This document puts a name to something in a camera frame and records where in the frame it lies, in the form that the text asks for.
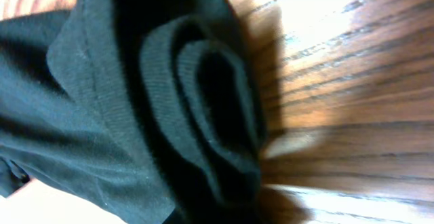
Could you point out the black t-shirt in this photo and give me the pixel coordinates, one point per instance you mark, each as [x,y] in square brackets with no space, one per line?
[146,108]

